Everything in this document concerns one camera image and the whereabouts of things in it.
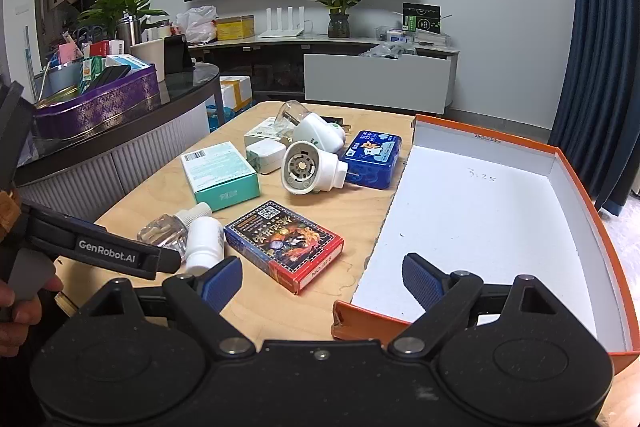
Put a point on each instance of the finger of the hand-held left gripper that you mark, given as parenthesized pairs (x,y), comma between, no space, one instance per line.
(167,262)

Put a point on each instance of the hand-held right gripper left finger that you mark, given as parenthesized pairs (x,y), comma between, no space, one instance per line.
(222,282)

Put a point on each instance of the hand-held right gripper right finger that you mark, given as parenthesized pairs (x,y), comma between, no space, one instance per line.
(422,279)

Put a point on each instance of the clear liquid refill bottle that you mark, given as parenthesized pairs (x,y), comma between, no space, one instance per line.
(160,229)

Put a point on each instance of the white pill bottle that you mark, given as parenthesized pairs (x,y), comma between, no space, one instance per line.
(205,242)

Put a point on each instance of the red colourful card box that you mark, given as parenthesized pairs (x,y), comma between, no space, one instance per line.
(280,239)

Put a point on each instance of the orange and white box lid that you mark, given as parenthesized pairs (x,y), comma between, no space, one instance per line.
(475,217)

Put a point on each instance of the teal carton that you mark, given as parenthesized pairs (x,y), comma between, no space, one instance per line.
(220,179)

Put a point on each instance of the blue tin box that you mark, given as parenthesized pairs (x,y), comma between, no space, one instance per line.
(372,159)

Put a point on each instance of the white charger cube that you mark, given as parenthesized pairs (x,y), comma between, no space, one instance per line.
(265,157)

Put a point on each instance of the white plug-in vaporizer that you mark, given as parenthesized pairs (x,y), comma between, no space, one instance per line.
(320,167)

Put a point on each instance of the white adapter carton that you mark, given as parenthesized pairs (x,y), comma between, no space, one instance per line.
(262,132)

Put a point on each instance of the white vaporizer with clear bottle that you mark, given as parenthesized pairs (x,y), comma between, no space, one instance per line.
(320,132)

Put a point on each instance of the person's left hand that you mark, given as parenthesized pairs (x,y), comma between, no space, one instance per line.
(20,327)

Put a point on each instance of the curved glass-top side table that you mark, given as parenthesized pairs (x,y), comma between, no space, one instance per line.
(75,177)

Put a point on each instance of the purple patterned tin box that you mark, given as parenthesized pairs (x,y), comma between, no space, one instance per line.
(100,107)

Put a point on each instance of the blue plastic bag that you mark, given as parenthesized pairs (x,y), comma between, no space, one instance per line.
(219,118)

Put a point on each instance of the black flat case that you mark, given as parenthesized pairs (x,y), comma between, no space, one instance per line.
(107,78)

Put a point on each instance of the black plug adapter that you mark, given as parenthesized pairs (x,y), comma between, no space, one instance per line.
(336,123)

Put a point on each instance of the white cardboard box yellow tape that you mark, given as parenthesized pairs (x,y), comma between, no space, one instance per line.
(235,93)

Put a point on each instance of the white and blue carton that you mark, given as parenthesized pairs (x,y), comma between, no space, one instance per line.
(127,62)

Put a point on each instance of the white paper cup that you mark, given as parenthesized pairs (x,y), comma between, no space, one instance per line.
(147,59)

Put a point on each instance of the white cabinet drawer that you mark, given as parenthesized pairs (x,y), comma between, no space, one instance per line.
(380,82)

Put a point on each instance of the red and white carton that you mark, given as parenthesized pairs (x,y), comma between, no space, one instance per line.
(106,48)

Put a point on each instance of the black phone stand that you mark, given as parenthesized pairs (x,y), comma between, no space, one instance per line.
(177,54)

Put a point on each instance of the television cabinet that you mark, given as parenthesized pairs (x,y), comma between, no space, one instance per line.
(270,67)

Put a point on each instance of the stainless steel thermos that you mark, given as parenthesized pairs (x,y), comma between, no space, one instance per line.
(129,32)

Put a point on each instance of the plastic packets pile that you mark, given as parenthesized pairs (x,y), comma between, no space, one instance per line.
(387,51)

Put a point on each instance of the white plastic bag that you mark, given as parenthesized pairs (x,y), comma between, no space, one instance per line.
(197,24)

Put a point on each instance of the clear plastic containers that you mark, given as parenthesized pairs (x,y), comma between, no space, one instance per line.
(400,36)

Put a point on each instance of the leafy green houseplant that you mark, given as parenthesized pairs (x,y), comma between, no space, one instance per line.
(117,4)

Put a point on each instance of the black and green box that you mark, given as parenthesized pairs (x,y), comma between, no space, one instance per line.
(421,18)

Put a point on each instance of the white router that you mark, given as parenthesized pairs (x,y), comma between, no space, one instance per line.
(280,24)

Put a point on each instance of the dark blue curtain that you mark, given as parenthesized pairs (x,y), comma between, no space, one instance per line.
(600,57)

